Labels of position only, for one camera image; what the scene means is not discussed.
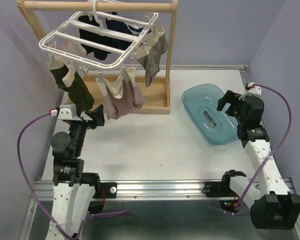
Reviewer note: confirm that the black underwear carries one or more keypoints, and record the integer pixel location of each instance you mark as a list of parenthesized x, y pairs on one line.
[(93, 37)]

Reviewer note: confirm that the pink mauve underwear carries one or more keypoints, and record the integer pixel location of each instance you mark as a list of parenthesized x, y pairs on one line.
[(122, 96)]

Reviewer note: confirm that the navy underwear white trim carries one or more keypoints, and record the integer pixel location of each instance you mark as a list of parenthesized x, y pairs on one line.
[(122, 27)]

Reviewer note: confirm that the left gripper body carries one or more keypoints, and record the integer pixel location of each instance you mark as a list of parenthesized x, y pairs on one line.
[(89, 124)]

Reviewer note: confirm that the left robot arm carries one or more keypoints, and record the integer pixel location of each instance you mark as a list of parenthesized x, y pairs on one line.
[(73, 189)]

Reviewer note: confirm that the light pink underwear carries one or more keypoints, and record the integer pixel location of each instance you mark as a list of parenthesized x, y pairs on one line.
[(73, 48)]

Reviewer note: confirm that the teal plastic basin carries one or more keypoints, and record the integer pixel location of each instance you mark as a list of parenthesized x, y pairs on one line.
[(200, 102)]

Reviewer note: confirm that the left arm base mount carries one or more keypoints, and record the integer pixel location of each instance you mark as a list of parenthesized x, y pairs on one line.
[(109, 188)]

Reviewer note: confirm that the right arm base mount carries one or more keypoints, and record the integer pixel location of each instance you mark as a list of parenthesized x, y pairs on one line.
[(221, 189)]

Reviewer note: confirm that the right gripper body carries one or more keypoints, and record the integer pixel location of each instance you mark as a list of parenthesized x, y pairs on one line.
[(240, 118)]

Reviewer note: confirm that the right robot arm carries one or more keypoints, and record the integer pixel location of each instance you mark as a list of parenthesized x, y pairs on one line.
[(271, 203)]

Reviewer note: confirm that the wooden clothes rack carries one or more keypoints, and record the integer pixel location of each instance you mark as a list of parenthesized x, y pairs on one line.
[(45, 16)]

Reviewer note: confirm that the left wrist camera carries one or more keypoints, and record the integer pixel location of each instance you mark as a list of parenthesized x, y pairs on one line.
[(67, 112)]

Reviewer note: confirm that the dark green underwear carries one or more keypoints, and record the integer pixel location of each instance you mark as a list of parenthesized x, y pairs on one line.
[(71, 82)]

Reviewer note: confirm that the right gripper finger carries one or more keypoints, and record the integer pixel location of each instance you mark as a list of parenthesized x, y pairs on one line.
[(233, 110), (228, 98)]

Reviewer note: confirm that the aluminium mounting rail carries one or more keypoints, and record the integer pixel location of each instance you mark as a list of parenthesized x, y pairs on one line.
[(144, 190)]

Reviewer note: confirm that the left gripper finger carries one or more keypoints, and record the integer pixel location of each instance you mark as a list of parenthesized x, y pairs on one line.
[(97, 117), (81, 112)]

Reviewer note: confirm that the white plastic clip hanger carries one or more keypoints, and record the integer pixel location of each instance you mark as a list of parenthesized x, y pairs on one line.
[(110, 47)]

